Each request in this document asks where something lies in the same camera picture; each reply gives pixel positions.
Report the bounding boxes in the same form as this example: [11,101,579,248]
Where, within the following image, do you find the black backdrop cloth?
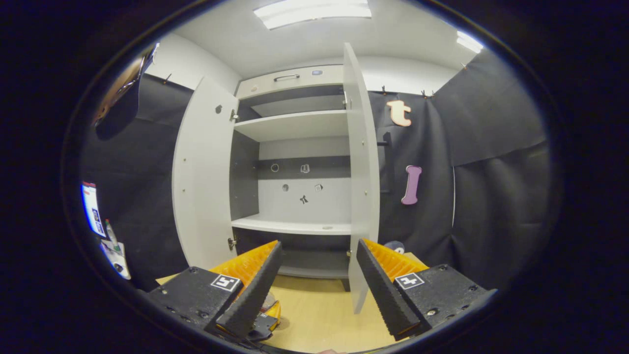
[81,49,553,291]

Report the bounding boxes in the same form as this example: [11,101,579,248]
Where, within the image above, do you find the green bottle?
[105,220,119,252]

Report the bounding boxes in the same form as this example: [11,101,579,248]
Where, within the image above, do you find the white and grey cabinet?
[230,65,367,291]

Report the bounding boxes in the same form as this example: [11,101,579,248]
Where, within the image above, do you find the large ceiling light panel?
[253,0,372,30]

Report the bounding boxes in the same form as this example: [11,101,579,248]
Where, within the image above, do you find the white cabinet door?
[343,43,381,314]
[172,76,240,270]

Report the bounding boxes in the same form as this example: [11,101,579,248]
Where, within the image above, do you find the black door handle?
[377,132,395,193]

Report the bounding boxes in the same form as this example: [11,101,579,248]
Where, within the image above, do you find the small ceiling light panel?
[456,30,485,54]

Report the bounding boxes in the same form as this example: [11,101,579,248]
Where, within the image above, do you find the dark object with brown edge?
[92,42,161,142]

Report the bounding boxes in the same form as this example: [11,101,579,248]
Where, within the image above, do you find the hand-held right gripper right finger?
[355,238,492,341]

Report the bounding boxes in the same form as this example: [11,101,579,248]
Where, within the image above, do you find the white cabinet shelf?
[231,214,352,236]
[234,110,349,143]

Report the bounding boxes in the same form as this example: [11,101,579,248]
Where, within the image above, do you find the lit display screen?
[81,182,106,239]

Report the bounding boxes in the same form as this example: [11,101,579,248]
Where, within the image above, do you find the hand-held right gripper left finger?
[147,240,285,340]

